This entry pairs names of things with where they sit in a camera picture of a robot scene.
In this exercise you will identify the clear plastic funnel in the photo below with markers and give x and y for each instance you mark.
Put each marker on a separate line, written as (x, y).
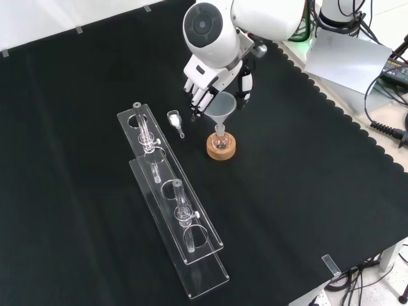
(221, 103)

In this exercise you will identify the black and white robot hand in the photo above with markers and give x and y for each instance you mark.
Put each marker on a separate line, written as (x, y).
(210, 76)

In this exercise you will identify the black power adapter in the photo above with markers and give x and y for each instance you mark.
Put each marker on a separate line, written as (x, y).
(396, 68)

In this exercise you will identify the white table leg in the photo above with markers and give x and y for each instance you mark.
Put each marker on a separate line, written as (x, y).
(389, 258)

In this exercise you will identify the black bench cloth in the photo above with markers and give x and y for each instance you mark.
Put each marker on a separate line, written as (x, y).
(287, 191)

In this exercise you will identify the glass round-bottom flask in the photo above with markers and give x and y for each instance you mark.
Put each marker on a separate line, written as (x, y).
(221, 144)

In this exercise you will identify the clear acrylic funnel stand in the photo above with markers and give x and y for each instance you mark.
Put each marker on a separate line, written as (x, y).
(204, 280)

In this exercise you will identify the glass weighing funnel with powder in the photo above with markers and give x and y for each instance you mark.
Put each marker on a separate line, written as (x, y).
(173, 120)

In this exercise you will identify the clear cloth clip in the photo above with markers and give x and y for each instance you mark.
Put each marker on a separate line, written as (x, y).
(79, 30)
(147, 8)
(5, 53)
(331, 264)

